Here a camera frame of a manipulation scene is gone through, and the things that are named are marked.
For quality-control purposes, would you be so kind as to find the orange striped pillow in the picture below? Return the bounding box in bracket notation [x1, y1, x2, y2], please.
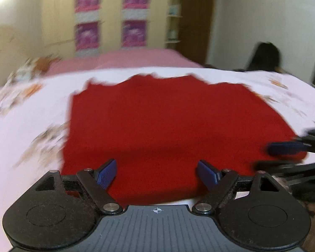
[34, 55, 63, 72]

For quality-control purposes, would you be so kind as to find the brown wooden door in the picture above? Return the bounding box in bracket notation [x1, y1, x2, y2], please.
[176, 0, 216, 64]

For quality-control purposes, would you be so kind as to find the red knit sweater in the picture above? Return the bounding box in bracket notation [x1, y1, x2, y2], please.
[61, 73, 307, 207]

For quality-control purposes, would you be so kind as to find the cream headboard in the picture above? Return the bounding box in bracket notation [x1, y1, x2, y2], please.
[0, 26, 26, 88]

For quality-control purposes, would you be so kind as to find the pink bed sheet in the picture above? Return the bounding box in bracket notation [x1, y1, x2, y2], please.
[45, 48, 203, 76]

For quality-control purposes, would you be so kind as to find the cream corner shelf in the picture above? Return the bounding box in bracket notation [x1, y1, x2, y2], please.
[166, 0, 183, 44]

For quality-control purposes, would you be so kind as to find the white patterned pillow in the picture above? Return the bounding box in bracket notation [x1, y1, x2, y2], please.
[5, 58, 42, 86]

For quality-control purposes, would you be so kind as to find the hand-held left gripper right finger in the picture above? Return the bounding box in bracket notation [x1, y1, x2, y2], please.
[192, 160, 281, 216]

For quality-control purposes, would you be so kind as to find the cream wardrobe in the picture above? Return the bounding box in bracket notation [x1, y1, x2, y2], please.
[41, 0, 185, 59]

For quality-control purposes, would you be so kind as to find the white floral blanket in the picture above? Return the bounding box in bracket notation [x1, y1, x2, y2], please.
[0, 66, 315, 252]

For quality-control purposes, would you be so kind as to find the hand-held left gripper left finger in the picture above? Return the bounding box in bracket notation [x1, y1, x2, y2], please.
[35, 159, 123, 215]

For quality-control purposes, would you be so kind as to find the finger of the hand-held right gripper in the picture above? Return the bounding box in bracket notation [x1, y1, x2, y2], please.
[254, 160, 315, 176]
[266, 129, 315, 156]

